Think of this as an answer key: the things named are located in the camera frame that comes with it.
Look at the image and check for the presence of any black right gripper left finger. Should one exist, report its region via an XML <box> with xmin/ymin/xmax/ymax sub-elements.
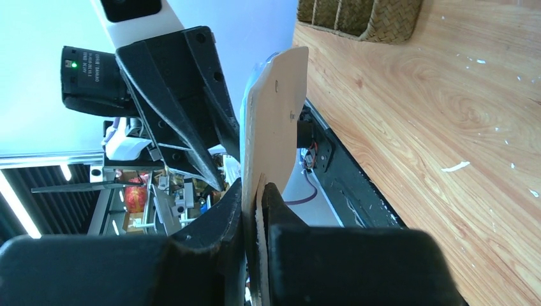
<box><xmin>1</xmin><ymin>180</ymin><xmax>246</xmax><ymax>305</ymax></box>

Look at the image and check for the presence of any beige leather card holder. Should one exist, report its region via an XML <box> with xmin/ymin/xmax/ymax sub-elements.
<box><xmin>240</xmin><ymin>47</ymin><xmax>309</xmax><ymax>305</ymax></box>

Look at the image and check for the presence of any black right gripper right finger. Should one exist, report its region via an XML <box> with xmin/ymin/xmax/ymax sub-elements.
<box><xmin>262</xmin><ymin>183</ymin><xmax>464</xmax><ymax>305</ymax></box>

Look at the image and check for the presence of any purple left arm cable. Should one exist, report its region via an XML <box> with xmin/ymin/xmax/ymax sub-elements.
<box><xmin>284</xmin><ymin>168</ymin><xmax>318</xmax><ymax>207</ymax></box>

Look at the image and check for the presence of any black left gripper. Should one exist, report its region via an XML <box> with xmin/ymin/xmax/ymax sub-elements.
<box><xmin>103</xmin><ymin>26</ymin><xmax>241</xmax><ymax>191</ymax></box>

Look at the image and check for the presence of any woven straw divided tray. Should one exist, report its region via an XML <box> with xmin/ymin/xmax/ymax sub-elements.
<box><xmin>297</xmin><ymin>0</ymin><xmax>422</xmax><ymax>45</ymax></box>

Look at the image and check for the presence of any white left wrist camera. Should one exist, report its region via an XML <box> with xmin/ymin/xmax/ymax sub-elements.
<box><xmin>91</xmin><ymin>0</ymin><xmax>184</xmax><ymax>49</ymax></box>

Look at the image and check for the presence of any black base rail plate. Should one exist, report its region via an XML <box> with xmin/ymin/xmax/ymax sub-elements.
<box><xmin>299</xmin><ymin>100</ymin><xmax>406</xmax><ymax>228</ymax></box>

